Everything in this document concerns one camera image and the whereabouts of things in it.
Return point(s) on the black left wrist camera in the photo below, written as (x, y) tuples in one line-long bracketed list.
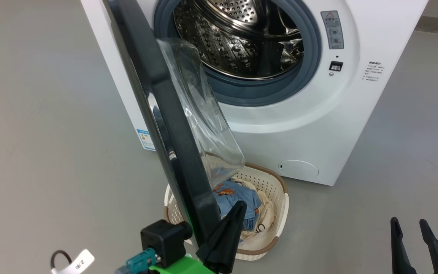
[(164, 241)]

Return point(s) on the dark round washer door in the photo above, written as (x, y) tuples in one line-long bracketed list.
[(165, 114)]

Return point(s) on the cream beige garment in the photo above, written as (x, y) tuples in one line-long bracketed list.
[(266, 217)]

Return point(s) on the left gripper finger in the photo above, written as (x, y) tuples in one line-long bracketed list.
[(224, 239)]

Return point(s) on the blue energy label sticker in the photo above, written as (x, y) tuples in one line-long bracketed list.
[(145, 140)]

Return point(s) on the grey rubber door gasket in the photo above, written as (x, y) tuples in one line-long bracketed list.
[(264, 89)]

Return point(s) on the stainless steel washing machine drum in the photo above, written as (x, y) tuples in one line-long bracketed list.
[(238, 42)]

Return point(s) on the round white filter cover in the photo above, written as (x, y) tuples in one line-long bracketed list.
[(299, 168)]

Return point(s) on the black door latch socket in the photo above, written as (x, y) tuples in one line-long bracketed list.
[(336, 66)]

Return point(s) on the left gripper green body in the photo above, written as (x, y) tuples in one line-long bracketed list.
[(183, 266)]

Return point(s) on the cream perforated laundry basket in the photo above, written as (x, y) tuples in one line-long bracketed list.
[(276, 205)]

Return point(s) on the blue cartoon print garment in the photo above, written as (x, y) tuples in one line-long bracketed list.
[(238, 198)]

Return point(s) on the grey warning sticker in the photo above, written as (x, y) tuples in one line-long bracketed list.
[(332, 30)]

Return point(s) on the white front-load washing machine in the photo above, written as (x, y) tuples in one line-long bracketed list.
[(318, 114)]

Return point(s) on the teal left camera connector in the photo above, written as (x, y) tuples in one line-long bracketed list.
[(141, 260)]

